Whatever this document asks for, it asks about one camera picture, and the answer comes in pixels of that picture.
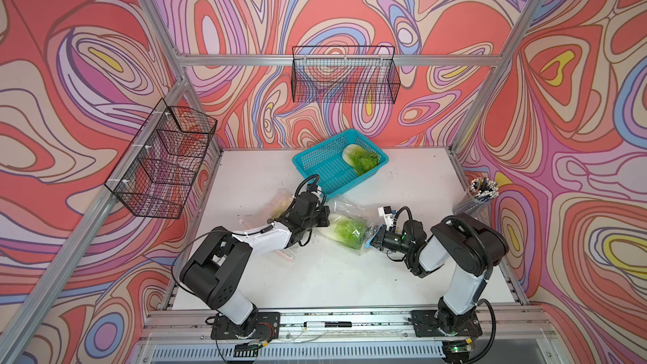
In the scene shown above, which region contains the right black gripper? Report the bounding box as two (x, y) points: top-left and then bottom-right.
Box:
(356, 226), (413, 256)

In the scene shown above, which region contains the clear blue zip-top bag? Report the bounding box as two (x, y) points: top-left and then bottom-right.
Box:
(317, 196), (380, 255)

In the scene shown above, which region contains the green chinese cabbage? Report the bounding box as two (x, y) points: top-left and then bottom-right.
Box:
(320, 214), (368, 250)
(342, 144), (380, 176)

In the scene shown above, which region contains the small perforated bag with cabbage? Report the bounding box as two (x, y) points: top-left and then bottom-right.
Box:
(239, 189), (293, 259)

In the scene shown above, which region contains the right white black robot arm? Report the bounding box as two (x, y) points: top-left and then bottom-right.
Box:
(369, 207), (509, 336)

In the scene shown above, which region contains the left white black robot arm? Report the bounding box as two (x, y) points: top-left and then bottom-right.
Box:
(171, 175), (330, 343)

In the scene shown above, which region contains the teal plastic basket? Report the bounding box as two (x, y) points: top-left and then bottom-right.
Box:
(292, 129), (389, 198)

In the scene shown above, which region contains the cup of pens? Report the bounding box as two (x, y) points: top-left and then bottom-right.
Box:
(453, 177), (499, 217)

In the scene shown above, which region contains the back black wire basket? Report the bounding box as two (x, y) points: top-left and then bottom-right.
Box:
(291, 44), (401, 104)

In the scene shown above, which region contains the black wire basket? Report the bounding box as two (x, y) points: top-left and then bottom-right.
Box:
(104, 99), (217, 219)
(291, 44), (401, 104)

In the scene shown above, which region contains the left black wire basket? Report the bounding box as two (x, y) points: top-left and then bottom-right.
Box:
(104, 99), (217, 219)

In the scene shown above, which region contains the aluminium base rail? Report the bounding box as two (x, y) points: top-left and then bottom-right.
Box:
(127, 305), (569, 363)

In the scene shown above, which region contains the aluminium frame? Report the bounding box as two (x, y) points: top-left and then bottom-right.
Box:
(1, 0), (529, 330)

